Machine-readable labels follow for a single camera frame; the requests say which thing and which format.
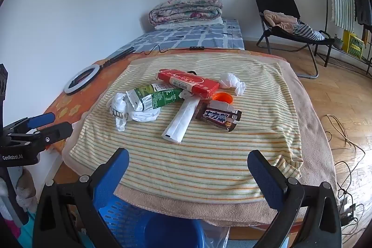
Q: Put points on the orange lid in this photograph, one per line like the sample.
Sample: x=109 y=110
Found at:
x=222 y=97

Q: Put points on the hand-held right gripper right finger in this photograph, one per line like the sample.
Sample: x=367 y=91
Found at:
x=263 y=178

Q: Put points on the person's left hand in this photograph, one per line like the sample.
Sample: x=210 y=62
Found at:
x=26 y=188

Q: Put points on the striped cloth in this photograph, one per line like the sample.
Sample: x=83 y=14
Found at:
x=308 y=33

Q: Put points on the folded floral quilt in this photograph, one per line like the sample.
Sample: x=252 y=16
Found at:
x=186 y=8

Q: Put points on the beige towel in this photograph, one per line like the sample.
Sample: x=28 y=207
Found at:
x=316 y=134

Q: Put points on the striped yellow towel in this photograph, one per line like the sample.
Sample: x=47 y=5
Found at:
x=203 y=155

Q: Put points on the bed with blue plaid sheet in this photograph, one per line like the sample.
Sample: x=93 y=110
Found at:
x=197 y=36

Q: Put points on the clear plastic bag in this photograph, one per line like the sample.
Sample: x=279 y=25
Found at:
x=215 y=236

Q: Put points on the blue plastic basket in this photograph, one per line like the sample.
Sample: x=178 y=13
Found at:
x=162 y=230

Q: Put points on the red packet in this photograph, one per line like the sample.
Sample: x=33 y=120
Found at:
x=189 y=81

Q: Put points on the dark hanging garment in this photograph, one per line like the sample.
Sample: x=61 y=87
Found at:
x=361 y=6

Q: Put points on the crumpled white tissue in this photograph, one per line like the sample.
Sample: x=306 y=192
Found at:
x=232 y=81

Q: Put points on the black metal rack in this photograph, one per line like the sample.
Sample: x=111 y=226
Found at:
x=329 y=15

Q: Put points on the green milk carton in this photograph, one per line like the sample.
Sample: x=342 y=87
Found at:
x=157 y=98

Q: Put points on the pink cloth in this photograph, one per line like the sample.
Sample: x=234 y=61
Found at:
x=279 y=18

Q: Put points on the brown chocolate bar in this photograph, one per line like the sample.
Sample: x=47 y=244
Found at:
x=216 y=115

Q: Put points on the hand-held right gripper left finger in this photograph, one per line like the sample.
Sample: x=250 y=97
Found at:
x=113 y=175

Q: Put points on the power strip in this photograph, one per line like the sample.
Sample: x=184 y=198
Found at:
x=347 y=208

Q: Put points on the yellow crate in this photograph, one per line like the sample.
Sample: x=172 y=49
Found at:
x=353 y=46

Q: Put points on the long white packet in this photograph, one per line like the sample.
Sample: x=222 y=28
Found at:
x=180 y=123

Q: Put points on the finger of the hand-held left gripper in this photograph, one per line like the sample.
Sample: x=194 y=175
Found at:
x=43 y=118
x=55 y=131

